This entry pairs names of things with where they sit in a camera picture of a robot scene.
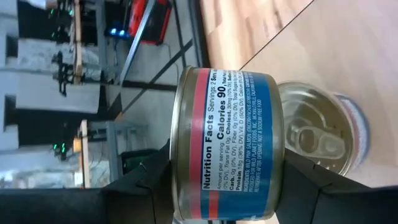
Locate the gold-lid pink salmon can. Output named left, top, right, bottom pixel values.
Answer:
left=277, top=81, right=371, bottom=177
left=169, top=65, right=285, bottom=222

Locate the light wooden plank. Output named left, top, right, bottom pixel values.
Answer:
left=73, top=0, right=82, bottom=85
left=80, top=119, right=91, bottom=189

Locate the grey metal bar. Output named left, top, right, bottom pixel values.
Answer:
left=119, top=0, right=156, bottom=83

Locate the dark bin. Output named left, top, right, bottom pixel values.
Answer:
left=119, top=149, right=159, bottom=175

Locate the red black case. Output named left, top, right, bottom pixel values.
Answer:
left=129, top=0, right=172, bottom=45

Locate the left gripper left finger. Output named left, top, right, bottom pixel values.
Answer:
left=0, top=140, right=175, bottom=224

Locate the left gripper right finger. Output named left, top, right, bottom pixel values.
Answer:
left=275, top=148, right=398, bottom=224

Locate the light wooden shelf board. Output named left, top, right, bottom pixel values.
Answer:
left=239, top=0, right=398, bottom=187

